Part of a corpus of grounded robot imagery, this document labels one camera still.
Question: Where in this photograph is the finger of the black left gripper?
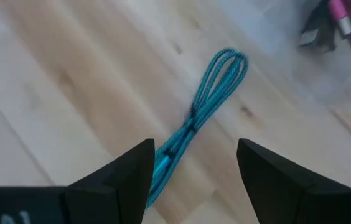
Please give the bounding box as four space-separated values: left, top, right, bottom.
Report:
298 1 337 54

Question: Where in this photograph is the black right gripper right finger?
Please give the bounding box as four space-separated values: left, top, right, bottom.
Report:
236 138 351 224

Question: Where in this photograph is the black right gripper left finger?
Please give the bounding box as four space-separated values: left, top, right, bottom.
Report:
65 138 156 224

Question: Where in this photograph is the teal braided USB-C cable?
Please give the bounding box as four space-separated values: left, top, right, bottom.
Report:
146 47 250 209

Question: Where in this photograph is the clear plastic bin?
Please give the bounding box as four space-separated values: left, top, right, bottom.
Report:
215 0 351 106

